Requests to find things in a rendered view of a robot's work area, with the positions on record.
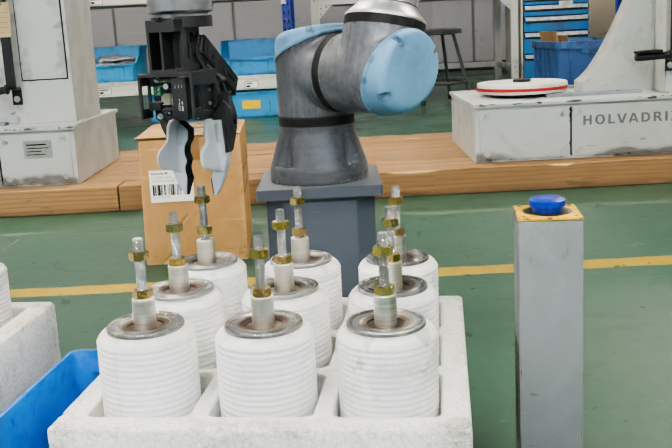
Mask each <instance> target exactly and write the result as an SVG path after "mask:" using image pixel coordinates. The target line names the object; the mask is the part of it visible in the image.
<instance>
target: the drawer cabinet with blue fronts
mask: <svg viewBox="0 0 672 448"><path fill-rule="evenodd" d="M590 14H591V0H518V41H519V78H535V73H534V50H533V48H532V45H531V41H536V40H541V39H540V33H539V31H557V35H567V36H568V39H573V38H590ZM505 34H506V62H508V63H510V18H509V8H508V7H507V6H506V5H505Z"/></svg>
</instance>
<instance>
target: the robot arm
mask: <svg viewBox="0 0 672 448"><path fill-rule="evenodd" d="M146 1H147V12H148V14H149V15H153V18H150V21H145V29H146V39H147V50H148V61H149V73H145V74H137V83H138V93H139V104H140V114H141V120H144V119H149V118H153V117H154V115H153V111H155V113H156V119H158V121H160V125H161V127H162V130H163V132H164V134H165V136H166V143H165V145H164V146H163V147H162V148H161V149H160V151H159V152H158V154H157V164H158V166H159V167H160V168H161V169H166V170H172V171H174V175H175V177H176V180H177V182H178V184H179V186H180V187H181V189H182V191H183V192H184V194H186V195H189V194H190V192H191V188H192V184H193V181H194V175H193V171H192V162H193V156H192V154H191V143H192V142H193V139H194V128H193V127H192V126H191V125H190V124H189V123H188V122H186V121H185V120H191V119H194V120H204V119H206V120H205V122H204V129H203V134H204V139H205V144H204V146H203V147H202V149H201V151H200V161H201V165H202V167H203V168H204V169H207V170H211V171H212V176H211V183H212V188H213V194H214V195H218V194H219V193H220V191H221V189H222V187H223V185H224V182H225V180H226V177H227V173H228V170H229V166H230V162H231V156H232V151H233V149H234V144H235V138H236V131H237V113H236V109H235V106H234V103H233V101H232V96H234V95H236V89H237V83H238V77H237V75H236V74H235V73H234V72H233V70H232V69H231V68H230V66H229V65H228V64H227V62H226V61H225V60H224V59H223V57H222V56H221V55H220V53H219V52H218V51H217V50H216V48H215V47H214V46H213V44H212V43H211V42H210V41H209V39H208V38H207V37H206V35H204V34H203V35H199V27H206V26H213V20H212V15H208V12H211V11H212V10H213V4H212V0H146ZM418 1H419V0H357V3H356V4H355V5H354V6H353V7H351V8H350V9H349V10H348V11H346V12H345V15H344V22H343V23H328V24H319V25H312V26H307V27H300V28H295V29H291V30H287V31H284V32H282V33H280V34H279V35H278V36H277V38H276V40H275V56H274V64H275V68H276V83H277V99H278V114H279V136H278V140H277V144H276V148H275V152H274V156H273V160H272V164H271V181H272V182H273V183H276V184H280V185H288V186H325V185H336V184H344V183H350V182H354V181H359V180H362V179H364V178H366V177H368V162H367V159H366V156H365V153H364V151H363V148H362V145H361V143H360V140H359V137H358V134H357V132H356V129H355V121H354V113H366V114H375V115H379V116H388V115H392V114H405V113H409V112H411V111H413V110H415V109H416V108H418V107H419V105H420V104H421V103H423V102H424V101H425V100H426V99H427V98H428V96H429V95H430V93H431V91H432V89H433V87H434V84H435V82H436V78H437V74H438V54H437V52H434V49H435V44H434V42H433V41H432V39H431V38H430V37H429V36H428V35H427V34H426V33H425V30H426V22H425V20H424V19H423V18H422V16H421V15H420V14H419V12H418V10H417V8H418ZM143 86H147V90H148V101H149V108H148V109H144V104H143V94H142V87H143ZM151 87H153V91H154V102H152V94H151ZM213 111H214V112H213ZM208 118H212V119H208Z"/></svg>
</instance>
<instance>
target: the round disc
mask: <svg viewBox="0 0 672 448"><path fill-rule="evenodd" d="M567 89H568V82H567V80H565V79H556V78H516V79H506V80H493V81H485V82H480V83H478V84H477V87H476V91H477V93H479V94H483V95H490V96H491V97H496V98H529V97H542V96H544V94H549V93H557V92H563V91H566V90H567Z"/></svg>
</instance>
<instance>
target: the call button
mask: <svg viewBox="0 0 672 448"><path fill-rule="evenodd" d="M529 206H530V207H532V211H533V212H536V213H545V214H548V213H558V212H561V211H562V207H563V206H565V198H564V197H562V196H559V195H536V196H532V197H531V198H529Z"/></svg>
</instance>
